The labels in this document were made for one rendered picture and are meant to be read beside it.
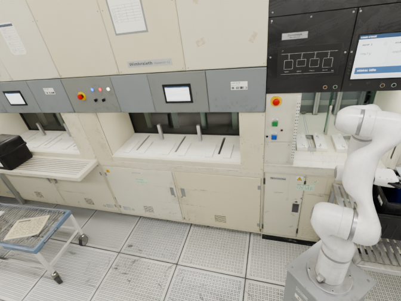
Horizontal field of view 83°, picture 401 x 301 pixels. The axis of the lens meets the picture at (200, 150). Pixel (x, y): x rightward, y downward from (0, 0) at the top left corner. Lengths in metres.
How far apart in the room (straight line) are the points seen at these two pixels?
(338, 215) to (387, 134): 0.33
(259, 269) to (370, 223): 1.33
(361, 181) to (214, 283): 1.48
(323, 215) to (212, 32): 1.07
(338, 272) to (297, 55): 1.06
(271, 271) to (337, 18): 1.80
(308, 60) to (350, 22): 0.23
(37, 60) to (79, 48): 0.41
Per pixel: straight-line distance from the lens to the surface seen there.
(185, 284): 2.17
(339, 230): 1.04
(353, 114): 1.01
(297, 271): 1.34
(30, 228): 2.55
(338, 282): 1.32
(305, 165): 1.76
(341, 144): 2.00
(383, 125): 1.01
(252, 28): 1.40
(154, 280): 2.25
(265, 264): 2.22
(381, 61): 1.52
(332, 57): 1.45
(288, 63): 1.43
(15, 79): 2.46
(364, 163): 1.01
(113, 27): 1.69
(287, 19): 1.39
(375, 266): 1.48
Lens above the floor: 1.91
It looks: 33 degrees down
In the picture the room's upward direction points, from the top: 8 degrees counter-clockwise
